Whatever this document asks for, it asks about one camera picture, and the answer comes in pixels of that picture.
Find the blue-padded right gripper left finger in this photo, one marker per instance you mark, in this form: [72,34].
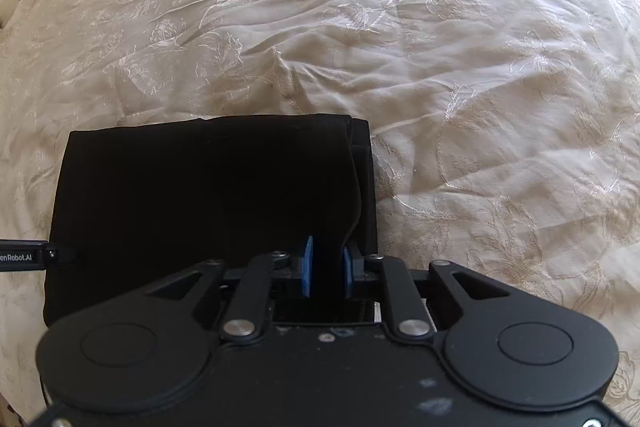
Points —
[248,313]

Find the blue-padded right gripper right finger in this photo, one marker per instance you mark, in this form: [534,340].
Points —
[386,280]

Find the black pants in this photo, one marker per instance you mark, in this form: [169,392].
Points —
[136,204]

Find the cream embroidered bedspread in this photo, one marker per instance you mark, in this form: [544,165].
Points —
[505,132]

